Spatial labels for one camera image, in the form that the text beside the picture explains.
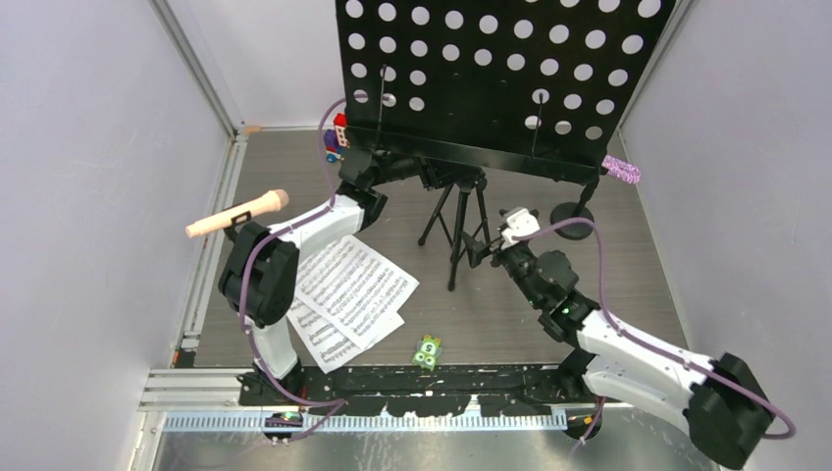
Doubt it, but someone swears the black music stand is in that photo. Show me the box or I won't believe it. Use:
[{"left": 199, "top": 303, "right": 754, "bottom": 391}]
[{"left": 335, "top": 0, "right": 681, "bottom": 292}]

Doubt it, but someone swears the sheet music page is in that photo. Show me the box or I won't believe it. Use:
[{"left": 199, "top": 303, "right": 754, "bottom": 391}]
[
  {"left": 287, "top": 299, "right": 404, "bottom": 374},
  {"left": 295, "top": 235, "right": 419, "bottom": 348}
]

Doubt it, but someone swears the beige microphone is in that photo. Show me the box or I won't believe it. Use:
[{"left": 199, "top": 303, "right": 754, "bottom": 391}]
[{"left": 184, "top": 189, "right": 289, "bottom": 238}]

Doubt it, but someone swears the black microphone stand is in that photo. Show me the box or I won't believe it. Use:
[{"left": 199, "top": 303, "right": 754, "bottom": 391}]
[
  {"left": 549, "top": 178, "right": 599, "bottom": 240},
  {"left": 223, "top": 211, "right": 252, "bottom": 242}
]

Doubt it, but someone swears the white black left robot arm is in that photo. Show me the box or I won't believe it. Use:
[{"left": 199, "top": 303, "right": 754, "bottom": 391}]
[{"left": 211, "top": 147, "right": 485, "bottom": 406}]

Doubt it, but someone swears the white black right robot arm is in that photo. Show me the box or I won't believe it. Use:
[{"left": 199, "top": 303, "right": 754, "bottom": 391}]
[{"left": 462, "top": 235, "right": 774, "bottom": 470}]

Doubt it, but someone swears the colourful toy block truck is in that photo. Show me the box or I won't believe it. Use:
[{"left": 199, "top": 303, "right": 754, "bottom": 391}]
[{"left": 323, "top": 113, "right": 349, "bottom": 164}]

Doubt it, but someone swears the green toy block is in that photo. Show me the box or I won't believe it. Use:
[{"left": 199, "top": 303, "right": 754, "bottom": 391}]
[{"left": 411, "top": 335, "right": 442, "bottom": 371}]

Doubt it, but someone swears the purple glitter microphone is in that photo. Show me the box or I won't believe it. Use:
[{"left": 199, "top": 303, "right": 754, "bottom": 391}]
[{"left": 601, "top": 155, "right": 642, "bottom": 184}]

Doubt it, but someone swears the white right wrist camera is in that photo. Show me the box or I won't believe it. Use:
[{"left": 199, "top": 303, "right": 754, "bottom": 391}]
[{"left": 498, "top": 207, "right": 541, "bottom": 250}]

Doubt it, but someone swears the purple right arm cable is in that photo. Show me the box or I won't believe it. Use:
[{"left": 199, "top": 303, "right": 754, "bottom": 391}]
[{"left": 513, "top": 217, "right": 798, "bottom": 453}]

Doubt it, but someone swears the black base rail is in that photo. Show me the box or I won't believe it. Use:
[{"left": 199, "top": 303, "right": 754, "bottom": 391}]
[{"left": 237, "top": 363, "right": 625, "bottom": 419}]

